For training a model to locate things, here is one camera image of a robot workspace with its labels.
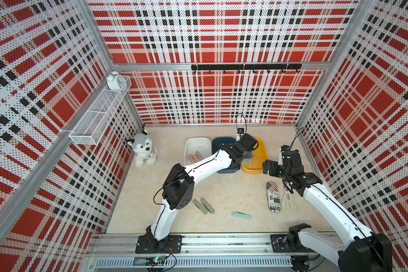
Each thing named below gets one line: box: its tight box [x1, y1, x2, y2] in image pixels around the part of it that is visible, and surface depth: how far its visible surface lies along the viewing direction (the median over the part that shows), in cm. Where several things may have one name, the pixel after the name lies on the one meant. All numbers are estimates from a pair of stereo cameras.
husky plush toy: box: [125, 128, 159, 167], surface depth 91 cm
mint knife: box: [231, 211, 253, 220], surface depth 84 cm
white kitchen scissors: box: [280, 187, 299, 212], surface depth 86 cm
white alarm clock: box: [105, 70, 127, 91], surface depth 82 cm
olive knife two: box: [200, 197, 215, 215], surface depth 86 cm
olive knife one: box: [192, 198, 208, 215], surface depth 86 cm
